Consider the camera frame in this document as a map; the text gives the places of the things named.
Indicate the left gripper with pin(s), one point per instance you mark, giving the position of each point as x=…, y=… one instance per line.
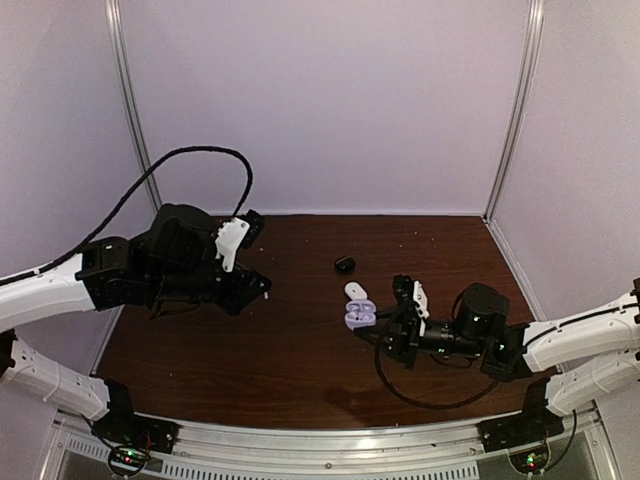
x=237, y=298

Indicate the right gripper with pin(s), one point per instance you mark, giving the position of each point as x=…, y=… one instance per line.
x=404, y=335

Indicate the purple round charging case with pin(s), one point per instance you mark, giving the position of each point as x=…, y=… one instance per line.
x=368, y=308

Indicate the white charging case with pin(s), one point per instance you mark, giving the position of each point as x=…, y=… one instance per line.
x=354, y=291

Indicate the black charging case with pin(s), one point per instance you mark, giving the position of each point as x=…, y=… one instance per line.
x=345, y=265

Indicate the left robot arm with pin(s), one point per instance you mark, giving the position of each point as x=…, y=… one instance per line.
x=186, y=257

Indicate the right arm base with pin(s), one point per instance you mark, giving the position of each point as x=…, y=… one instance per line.
x=525, y=437

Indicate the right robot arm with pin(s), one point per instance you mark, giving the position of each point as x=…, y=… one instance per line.
x=605, y=339

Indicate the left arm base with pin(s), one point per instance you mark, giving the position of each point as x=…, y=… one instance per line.
x=132, y=442

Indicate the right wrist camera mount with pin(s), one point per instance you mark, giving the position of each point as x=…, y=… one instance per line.
x=412, y=301

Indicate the front aluminium rail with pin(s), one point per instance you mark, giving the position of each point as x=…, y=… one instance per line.
x=450, y=450

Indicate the left aluminium frame post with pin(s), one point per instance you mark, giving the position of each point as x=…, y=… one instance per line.
x=116, y=32

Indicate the aluminium frame post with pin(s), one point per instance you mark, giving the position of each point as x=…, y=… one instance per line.
x=529, y=60
x=116, y=32

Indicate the right aluminium frame post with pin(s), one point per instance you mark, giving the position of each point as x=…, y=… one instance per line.
x=529, y=60

